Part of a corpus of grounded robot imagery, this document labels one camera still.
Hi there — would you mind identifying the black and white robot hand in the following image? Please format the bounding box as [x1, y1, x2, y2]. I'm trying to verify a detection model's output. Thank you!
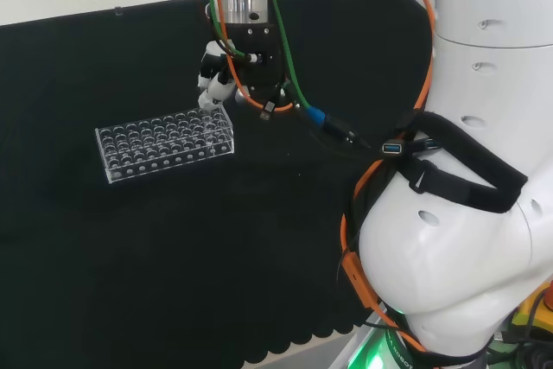
[197, 22, 289, 111]

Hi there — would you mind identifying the clear plastic test tube rack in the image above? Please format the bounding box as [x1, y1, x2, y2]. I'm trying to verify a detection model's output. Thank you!
[94, 103, 236, 185]

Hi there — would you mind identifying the black blue USB socket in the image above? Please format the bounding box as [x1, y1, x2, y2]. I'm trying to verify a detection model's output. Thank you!
[380, 140, 408, 156]

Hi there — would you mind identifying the black bench cloth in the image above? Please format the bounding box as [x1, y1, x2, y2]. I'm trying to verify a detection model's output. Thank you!
[0, 0, 435, 369]

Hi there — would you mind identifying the yellow stop button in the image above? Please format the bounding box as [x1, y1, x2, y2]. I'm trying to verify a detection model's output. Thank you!
[512, 281, 553, 336]

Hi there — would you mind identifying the black cable with silver plug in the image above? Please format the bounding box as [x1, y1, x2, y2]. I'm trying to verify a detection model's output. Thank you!
[257, 83, 283, 122]

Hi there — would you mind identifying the green cable with blue plug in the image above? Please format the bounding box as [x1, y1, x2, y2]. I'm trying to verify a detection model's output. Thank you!
[208, 0, 328, 129]

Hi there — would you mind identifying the black cable with adapter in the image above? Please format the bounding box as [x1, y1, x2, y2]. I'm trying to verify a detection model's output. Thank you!
[323, 113, 429, 156]

